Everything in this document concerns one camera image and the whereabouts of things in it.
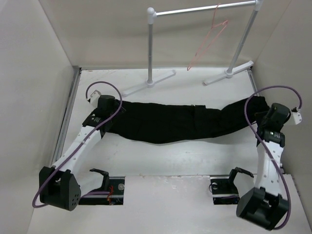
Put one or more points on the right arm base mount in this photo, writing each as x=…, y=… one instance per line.
x=223, y=191

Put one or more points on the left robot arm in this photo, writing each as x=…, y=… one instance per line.
x=61, y=185

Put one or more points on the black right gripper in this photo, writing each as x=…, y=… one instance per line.
x=258, y=116

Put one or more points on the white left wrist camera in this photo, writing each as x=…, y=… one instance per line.
x=93, y=99

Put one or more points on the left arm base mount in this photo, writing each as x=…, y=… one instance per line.
x=112, y=195

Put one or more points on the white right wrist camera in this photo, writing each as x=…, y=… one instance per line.
x=296, y=117

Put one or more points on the black trousers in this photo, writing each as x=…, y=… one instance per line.
x=159, y=124

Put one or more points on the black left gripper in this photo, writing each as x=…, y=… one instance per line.
x=115, y=106

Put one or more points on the pink clothes hanger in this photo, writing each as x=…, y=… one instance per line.
x=211, y=37

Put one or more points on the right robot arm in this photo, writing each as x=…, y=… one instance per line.
x=262, y=203

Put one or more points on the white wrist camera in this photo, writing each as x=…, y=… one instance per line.
x=93, y=99
x=296, y=117

